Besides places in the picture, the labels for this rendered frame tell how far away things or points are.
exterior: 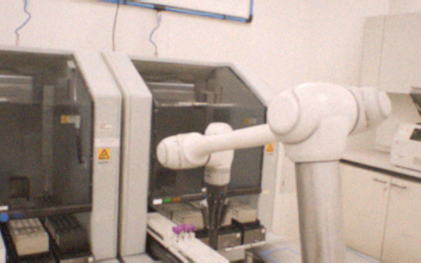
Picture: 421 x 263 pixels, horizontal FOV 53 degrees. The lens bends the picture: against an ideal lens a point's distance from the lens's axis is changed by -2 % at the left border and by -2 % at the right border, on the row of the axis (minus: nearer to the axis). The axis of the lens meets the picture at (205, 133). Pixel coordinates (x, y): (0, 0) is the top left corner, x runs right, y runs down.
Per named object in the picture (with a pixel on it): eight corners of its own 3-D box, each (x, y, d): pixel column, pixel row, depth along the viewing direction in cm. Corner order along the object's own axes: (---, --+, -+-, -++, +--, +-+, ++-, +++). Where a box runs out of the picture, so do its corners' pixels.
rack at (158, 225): (138, 226, 202) (139, 214, 202) (157, 224, 208) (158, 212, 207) (165, 250, 177) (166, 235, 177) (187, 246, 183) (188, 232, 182)
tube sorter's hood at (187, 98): (111, 178, 227) (116, 57, 219) (208, 171, 259) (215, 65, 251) (151, 205, 184) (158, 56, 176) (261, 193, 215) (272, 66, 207)
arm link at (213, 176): (200, 165, 154) (199, 181, 154) (213, 170, 146) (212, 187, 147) (220, 163, 158) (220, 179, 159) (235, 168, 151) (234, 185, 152)
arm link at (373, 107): (334, 96, 118) (303, 95, 110) (393, 76, 104) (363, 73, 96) (344, 142, 117) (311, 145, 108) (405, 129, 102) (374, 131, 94)
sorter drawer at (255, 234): (177, 205, 263) (178, 191, 262) (196, 203, 270) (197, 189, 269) (248, 249, 202) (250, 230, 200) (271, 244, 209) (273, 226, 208)
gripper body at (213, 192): (220, 179, 158) (219, 203, 160) (200, 181, 154) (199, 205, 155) (232, 184, 152) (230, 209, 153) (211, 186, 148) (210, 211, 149)
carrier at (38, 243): (47, 249, 166) (47, 234, 165) (48, 250, 164) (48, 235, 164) (16, 253, 160) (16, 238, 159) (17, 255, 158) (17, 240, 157)
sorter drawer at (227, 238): (154, 208, 255) (155, 193, 254) (175, 205, 262) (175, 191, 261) (221, 254, 194) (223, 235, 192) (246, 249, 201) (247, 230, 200)
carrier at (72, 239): (86, 243, 174) (86, 230, 173) (87, 245, 172) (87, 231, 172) (56, 247, 168) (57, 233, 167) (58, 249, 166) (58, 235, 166)
